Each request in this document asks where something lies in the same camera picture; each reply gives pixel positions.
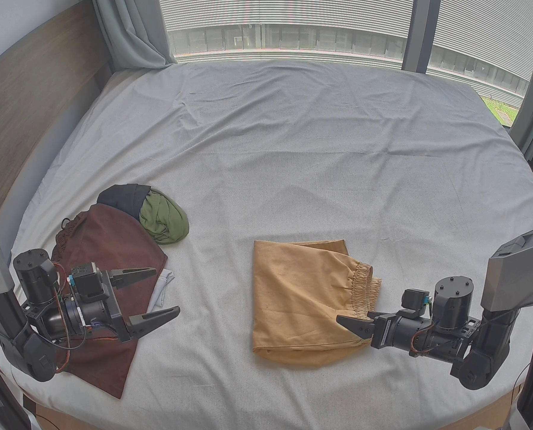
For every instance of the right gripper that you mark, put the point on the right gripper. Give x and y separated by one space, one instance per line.
405 334

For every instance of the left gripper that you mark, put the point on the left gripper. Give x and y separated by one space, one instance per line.
91 318

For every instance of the tan shorts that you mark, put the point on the tan shorts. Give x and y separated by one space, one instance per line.
302 303

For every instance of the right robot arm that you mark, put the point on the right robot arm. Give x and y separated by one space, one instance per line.
454 303

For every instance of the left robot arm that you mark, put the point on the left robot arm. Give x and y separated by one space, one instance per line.
33 276

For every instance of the bed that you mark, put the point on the bed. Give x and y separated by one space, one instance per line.
293 105

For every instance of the white garment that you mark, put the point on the white garment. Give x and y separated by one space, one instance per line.
161 287

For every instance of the brown shorts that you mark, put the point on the brown shorts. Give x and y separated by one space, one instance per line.
114 240

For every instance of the green garment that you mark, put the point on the green garment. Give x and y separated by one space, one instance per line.
163 217

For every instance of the black garment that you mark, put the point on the black garment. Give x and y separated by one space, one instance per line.
118 197

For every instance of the window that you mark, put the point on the window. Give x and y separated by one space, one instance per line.
293 7

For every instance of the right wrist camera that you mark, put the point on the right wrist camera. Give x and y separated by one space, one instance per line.
414 298

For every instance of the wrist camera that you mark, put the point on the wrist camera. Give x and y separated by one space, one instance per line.
85 280
414 298

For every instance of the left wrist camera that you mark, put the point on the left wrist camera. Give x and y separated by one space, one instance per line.
85 280

